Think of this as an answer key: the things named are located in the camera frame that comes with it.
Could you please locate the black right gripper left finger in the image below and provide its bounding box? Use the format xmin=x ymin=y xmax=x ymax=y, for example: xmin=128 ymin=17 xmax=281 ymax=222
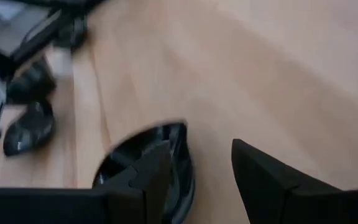
xmin=0 ymin=139 xmax=173 ymax=224

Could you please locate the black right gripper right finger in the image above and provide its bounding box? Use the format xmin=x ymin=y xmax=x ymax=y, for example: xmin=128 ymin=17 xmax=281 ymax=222
xmin=231 ymin=138 xmax=358 ymax=224

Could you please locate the black wavy square mini plate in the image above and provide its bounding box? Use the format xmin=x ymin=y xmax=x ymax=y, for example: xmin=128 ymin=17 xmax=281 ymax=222
xmin=91 ymin=120 xmax=196 ymax=224

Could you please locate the black leaf-shaped mini plate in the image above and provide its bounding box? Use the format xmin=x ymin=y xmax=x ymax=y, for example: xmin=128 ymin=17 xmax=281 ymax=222
xmin=2 ymin=98 xmax=56 ymax=157

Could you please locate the black rounded device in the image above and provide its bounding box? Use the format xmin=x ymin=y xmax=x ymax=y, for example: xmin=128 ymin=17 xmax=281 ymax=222
xmin=5 ymin=57 xmax=58 ymax=106

